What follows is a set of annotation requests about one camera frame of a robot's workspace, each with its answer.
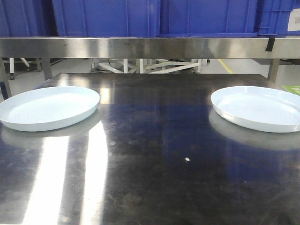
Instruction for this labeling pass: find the white metal frame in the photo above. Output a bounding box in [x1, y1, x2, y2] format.
[91, 58, 202, 74]

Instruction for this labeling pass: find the blue plastic bin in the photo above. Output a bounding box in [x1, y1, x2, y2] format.
[160, 0, 257, 38]
[0, 0, 58, 38]
[52, 0, 161, 38]

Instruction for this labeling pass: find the middle blue plastic bin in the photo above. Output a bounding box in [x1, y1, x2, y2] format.
[52, 0, 161, 38]

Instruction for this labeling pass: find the pale blue plate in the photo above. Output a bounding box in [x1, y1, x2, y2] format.
[210, 86, 300, 133]
[0, 86, 100, 132]

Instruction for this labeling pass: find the left blue plastic bin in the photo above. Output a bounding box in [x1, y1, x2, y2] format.
[0, 0, 58, 38]

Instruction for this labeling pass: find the white paper label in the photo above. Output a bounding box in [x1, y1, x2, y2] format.
[287, 8, 300, 31]

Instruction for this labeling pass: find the black tape strip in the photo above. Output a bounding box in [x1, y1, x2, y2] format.
[265, 37, 276, 52]

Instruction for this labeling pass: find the right blue plastic bin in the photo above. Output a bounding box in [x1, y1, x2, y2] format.
[160, 0, 257, 38]

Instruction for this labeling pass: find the stainless steel shelf rail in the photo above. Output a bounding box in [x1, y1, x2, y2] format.
[0, 37, 300, 59]

